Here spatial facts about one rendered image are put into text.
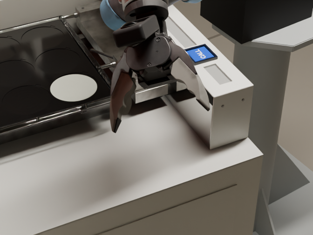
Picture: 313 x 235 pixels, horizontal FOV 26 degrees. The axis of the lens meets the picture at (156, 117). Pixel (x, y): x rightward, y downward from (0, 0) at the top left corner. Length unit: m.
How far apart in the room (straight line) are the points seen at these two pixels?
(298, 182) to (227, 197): 1.07
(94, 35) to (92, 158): 0.38
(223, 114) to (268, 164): 0.79
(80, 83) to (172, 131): 0.23
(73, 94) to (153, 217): 0.31
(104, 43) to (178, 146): 0.35
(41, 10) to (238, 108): 0.60
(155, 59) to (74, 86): 0.46
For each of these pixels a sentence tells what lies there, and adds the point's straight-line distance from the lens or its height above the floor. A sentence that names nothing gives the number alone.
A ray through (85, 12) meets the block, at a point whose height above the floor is 0.91.
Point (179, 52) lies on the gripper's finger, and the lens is 1.03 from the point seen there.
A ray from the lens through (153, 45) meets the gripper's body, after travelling 1.05.
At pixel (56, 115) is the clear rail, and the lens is 1.40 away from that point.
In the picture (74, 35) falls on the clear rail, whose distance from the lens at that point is 1.64.
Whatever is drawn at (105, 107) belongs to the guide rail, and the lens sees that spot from 1.51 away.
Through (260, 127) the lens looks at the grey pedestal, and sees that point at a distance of 2.03.
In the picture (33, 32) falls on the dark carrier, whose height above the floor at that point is 0.90.
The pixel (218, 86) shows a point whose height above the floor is 0.96.
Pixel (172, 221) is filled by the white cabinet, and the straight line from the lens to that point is 1.42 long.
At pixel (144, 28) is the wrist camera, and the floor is 1.25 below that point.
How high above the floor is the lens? 1.77
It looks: 39 degrees down
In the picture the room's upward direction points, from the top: straight up
